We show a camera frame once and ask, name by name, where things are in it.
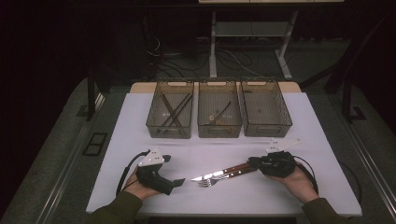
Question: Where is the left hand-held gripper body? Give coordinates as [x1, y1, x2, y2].
[135, 146, 175, 197]

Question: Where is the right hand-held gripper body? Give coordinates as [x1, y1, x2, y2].
[260, 139, 303, 179]

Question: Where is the translucent grey plastic bin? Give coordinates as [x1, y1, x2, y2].
[145, 78, 195, 139]
[196, 78, 243, 139]
[239, 78, 293, 138]

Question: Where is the wooden-handled table knife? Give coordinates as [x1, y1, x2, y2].
[190, 161, 255, 182]

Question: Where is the wooden-handled fork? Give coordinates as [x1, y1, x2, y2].
[197, 166, 258, 189]

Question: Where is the brown wooden chopstick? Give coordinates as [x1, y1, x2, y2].
[161, 92, 181, 128]
[162, 92, 183, 127]

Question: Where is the metal spoon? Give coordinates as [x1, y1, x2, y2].
[213, 100, 233, 125]

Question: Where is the translucent amber plastic spoon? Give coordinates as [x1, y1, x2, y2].
[205, 114, 233, 127]

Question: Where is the person's left hand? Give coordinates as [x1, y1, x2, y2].
[119, 168, 161, 202]

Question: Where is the person's right hand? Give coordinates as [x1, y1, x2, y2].
[265, 165, 320, 204]

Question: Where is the white table cover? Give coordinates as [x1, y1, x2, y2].
[85, 91, 363, 217]

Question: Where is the wooden table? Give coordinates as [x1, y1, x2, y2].
[129, 81, 303, 94]

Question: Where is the black metal stand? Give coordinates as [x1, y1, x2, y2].
[86, 66, 110, 122]
[299, 12, 396, 123]

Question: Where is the white desk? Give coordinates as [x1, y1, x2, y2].
[198, 0, 345, 80]

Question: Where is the left hand-held gripper cable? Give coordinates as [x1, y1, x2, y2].
[115, 148, 152, 195]

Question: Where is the thin black cable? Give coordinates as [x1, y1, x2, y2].
[338, 160, 363, 206]

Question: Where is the metal floor rail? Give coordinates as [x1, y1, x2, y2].
[35, 91, 106, 224]
[337, 119, 396, 216]

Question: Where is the tangle of black cables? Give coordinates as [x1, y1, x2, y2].
[144, 32, 260, 79]

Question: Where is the white cable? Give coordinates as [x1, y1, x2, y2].
[222, 49, 261, 77]

